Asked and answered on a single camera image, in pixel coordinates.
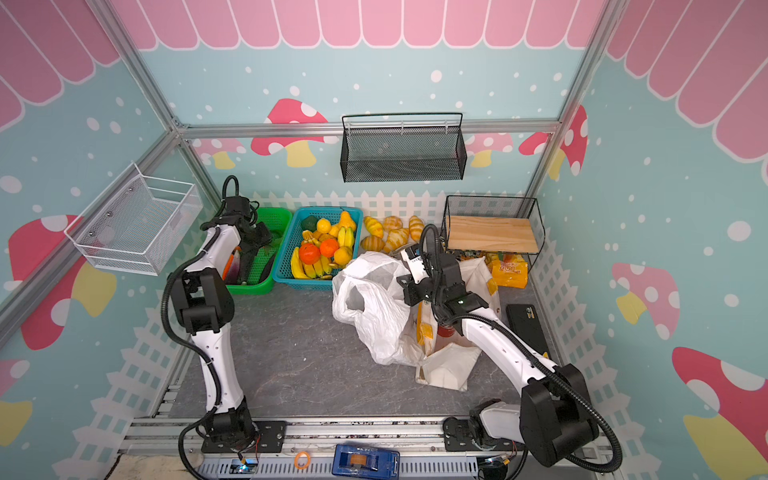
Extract round bread bun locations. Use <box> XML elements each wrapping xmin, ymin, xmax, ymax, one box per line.
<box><xmin>382</xmin><ymin>216</ymin><xmax>403</xmax><ymax>232</ymax></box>

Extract black mesh wall basket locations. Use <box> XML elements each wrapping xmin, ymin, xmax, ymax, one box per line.
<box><xmin>340</xmin><ymin>112</ymin><xmax>468</xmax><ymax>183</ymax></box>

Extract orange carrot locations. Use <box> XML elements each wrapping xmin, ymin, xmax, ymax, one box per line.
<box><xmin>221</xmin><ymin>248</ymin><xmax>240</xmax><ymax>284</ymax></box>

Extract black flat box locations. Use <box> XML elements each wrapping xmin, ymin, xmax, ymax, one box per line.
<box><xmin>505</xmin><ymin>304</ymin><xmax>550</xmax><ymax>359</ymax></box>

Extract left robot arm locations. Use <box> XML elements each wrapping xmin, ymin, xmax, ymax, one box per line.
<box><xmin>161</xmin><ymin>175</ymin><xmax>272</xmax><ymax>451</ymax></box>

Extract yellow lemon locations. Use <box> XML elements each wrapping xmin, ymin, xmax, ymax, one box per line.
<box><xmin>316</xmin><ymin>218</ymin><xmax>332</xmax><ymax>234</ymax></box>

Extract bread roll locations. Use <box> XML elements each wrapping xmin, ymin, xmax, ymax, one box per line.
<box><xmin>360</xmin><ymin>235</ymin><xmax>385</xmax><ymax>252</ymax></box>
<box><xmin>408</xmin><ymin>215</ymin><xmax>425</xmax><ymax>242</ymax></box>
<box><xmin>363</xmin><ymin>216</ymin><xmax>384</xmax><ymax>238</ymax></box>

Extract white tote bag yellow handles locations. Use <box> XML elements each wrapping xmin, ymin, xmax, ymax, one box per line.
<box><xmin>412</xmin><ymin>258</ymin><xmax>501</xmax><ymax>391</ymax></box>

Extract blue device on rail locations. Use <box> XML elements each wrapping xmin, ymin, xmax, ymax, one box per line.
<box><xmin>331</xmin><ymin>445</ymin><xmax>401</xmax><ymax>480</ymax></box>

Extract white plastic grocery bag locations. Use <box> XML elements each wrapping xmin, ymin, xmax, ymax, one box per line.
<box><xmin>332</xmin><ymin>252</ymin><xmax>424</xmax><ymax>367</ymax></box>

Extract yellow pear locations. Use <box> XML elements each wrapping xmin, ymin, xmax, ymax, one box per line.
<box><xmin>338</xmin><ymin>210</ymin><xmax>357</xmax><ymax>232</ymax></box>

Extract croissant bread centre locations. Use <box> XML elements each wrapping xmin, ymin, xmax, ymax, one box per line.
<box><xmin>382</xmin><ymin>228</ymin><xmax>410</xmax><ymax>254</ymax></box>

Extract red soda can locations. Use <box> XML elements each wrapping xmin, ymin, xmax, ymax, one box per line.
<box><xmin>438</xmin><ymin>326</ymin><xmax>455</xmax><ymax>338</ymax></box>

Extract green plastic basket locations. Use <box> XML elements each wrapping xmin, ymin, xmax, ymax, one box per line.
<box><xmin>228</xmin><ymin>207</ymin><xmax>293</xmax><ymax>296</ymax></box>

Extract bread roll lower left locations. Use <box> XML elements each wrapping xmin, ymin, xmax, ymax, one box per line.
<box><xmin>360</xmin><ymin>235</ymin><xmax>385</xmax><ymax>252</ymax></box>

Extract bread roll right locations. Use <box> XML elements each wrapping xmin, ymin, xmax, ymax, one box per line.
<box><xmin>408</xmin><ymin>215</ymin><xmax>425</xmax><ymax>242</ymax></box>

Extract banana bunch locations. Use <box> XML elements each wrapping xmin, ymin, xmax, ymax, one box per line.
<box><xmin>291</xmin><ymin>247</ymin><xmax>333</xmax><ymax>280</ymax></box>

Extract yellow snack package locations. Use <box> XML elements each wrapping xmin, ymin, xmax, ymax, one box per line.
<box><xmin>489</xmin><ymin>254</ymin><xmax>529</xmax><ymax>289</ymax></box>

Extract white wire wall basket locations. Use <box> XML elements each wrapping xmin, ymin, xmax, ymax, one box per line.
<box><xmin>64</xmin><ymin>164</ymin><xmax>203</xmax><ymax>276</ymax></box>

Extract purple eggplant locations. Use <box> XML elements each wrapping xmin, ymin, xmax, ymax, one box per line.
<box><xmin>225</xmin><ymin>249</ymin><xmax>241</xmax><ymax>285</ymax></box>

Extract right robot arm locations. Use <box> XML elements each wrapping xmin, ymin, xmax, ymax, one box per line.
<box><xmin>397</xmin><ymin>224</ymin><xmax>624</xmax><ymax>473</ymax></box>

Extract orange fruit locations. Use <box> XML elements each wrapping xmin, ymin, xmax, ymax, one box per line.
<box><xmin>298</xmin><ymin>243</ymin><xmax>321</xmax><ymax>265</ymax></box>

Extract black wire shelf wooden board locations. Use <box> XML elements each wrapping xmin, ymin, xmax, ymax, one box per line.
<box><xmin>441</xmin><ymin>194</ymin><xmax>546</xmax><ymax>261</ymax></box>

